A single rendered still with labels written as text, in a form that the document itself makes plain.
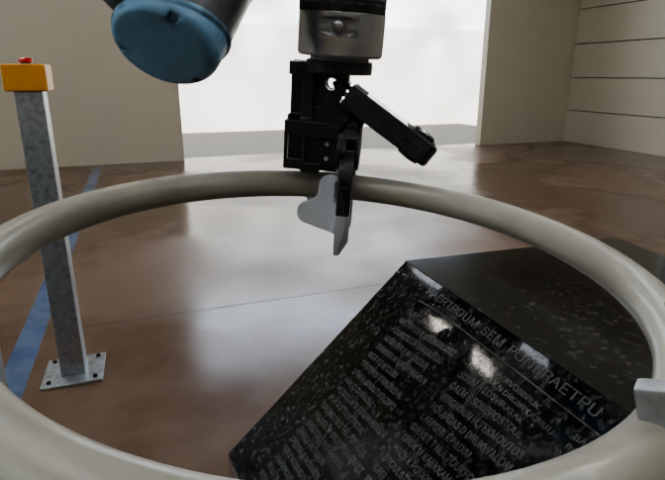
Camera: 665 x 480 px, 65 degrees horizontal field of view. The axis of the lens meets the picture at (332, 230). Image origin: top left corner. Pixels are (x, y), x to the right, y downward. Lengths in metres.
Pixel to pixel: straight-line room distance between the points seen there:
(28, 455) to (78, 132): 6.73
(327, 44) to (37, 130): 1.47
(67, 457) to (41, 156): 1.74
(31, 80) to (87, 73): 4.99
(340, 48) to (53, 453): 0.43
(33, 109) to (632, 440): 1.82
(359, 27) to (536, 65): 8.46
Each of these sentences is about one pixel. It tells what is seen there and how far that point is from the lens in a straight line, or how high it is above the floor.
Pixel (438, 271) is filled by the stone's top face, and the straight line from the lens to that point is 0.65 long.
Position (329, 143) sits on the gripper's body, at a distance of 0.57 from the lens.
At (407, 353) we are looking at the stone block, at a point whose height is 0.76.
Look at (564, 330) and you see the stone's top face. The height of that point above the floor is 0.82.
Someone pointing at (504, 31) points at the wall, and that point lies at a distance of 8.59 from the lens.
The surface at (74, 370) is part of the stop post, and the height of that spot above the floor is 0.03.
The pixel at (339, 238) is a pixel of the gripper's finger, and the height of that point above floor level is 0.88.
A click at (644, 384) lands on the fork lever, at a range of 0.26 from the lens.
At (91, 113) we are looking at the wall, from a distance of 6.89.
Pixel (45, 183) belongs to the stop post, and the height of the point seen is 0.71.
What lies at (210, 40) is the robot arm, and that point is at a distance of 0.47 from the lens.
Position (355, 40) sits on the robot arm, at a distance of 0.55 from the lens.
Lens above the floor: 1.05
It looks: 17 degrees down
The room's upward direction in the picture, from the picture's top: straight up
